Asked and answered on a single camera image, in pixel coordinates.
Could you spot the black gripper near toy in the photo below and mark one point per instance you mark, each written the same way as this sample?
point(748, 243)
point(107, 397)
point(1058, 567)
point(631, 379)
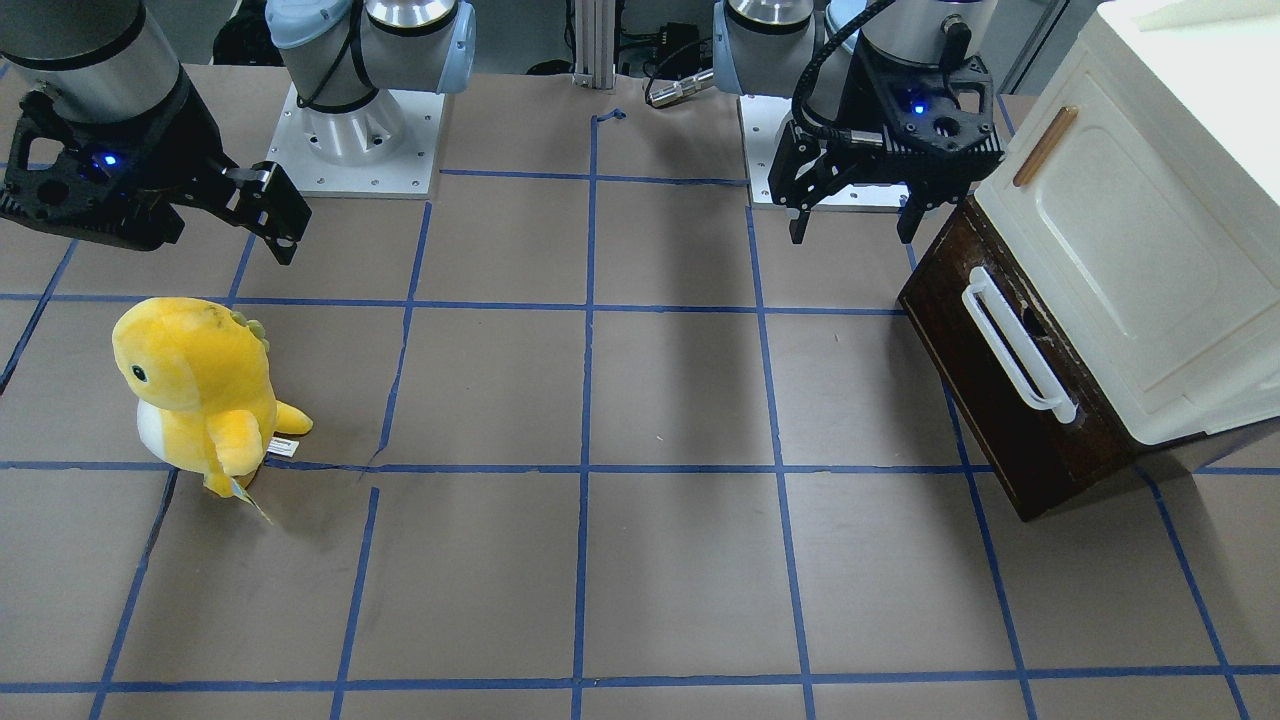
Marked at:
point(172, 150)

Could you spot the white drawer handle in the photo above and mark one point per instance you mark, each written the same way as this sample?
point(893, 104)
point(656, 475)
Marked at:
point(1033, 380)

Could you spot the silver cable connector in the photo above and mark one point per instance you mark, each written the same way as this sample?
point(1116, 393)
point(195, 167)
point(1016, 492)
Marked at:
point(680, 90)

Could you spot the silver robot arm near toy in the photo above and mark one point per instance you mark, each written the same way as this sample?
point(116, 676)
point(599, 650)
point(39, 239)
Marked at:
point(109, 60)

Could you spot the yellow plush dinosaur toy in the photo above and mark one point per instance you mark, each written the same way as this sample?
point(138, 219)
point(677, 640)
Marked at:
point(200, 372)

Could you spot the dark brown wooden drawer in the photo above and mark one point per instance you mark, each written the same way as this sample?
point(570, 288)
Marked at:
point(1036, 413)

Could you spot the white plastic drawer cabinet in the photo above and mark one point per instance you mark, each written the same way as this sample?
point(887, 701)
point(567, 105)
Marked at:
point(1140, 197)

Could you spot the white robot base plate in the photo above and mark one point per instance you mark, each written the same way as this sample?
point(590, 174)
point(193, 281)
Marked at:
point(386, 150)

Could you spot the black gripper near drawer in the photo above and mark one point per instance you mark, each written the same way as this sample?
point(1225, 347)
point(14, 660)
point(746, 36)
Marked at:
point(862, 92)

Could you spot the silver robot arm near drawer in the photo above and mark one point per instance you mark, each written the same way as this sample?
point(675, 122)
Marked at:
point(779, 48)

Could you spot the aluminium frame post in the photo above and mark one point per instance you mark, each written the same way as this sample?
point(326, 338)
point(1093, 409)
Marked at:
point(594, 44)

